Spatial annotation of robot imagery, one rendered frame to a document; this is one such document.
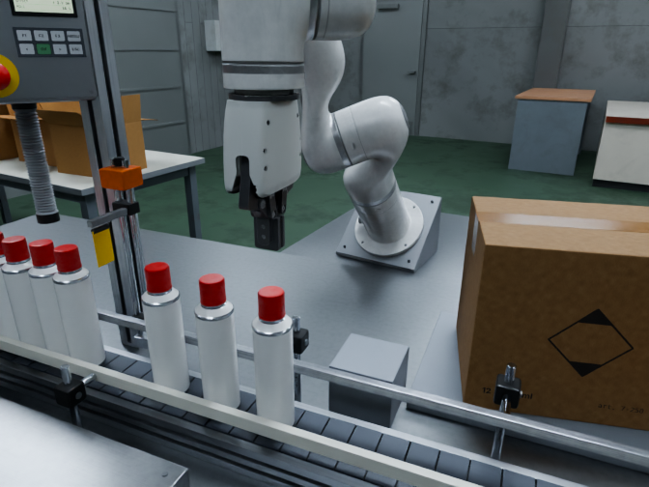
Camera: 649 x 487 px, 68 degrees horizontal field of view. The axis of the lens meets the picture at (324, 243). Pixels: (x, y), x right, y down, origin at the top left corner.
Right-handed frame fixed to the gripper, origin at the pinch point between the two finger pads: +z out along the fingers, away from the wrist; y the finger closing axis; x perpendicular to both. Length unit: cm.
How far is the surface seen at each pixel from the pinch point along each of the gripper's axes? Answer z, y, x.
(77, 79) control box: -15.4, -10.1, -37.7
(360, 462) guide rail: 25.8, 4.2, 13.6
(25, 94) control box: -13.5, -4.3, -41.8
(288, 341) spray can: 14.1, 0.6, 2.4
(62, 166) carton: 35, -124, -186
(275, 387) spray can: 20.3, 2.1, 1.3
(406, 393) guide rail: 20.1, -3.0, 16.9
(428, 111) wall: 72, -797, -135
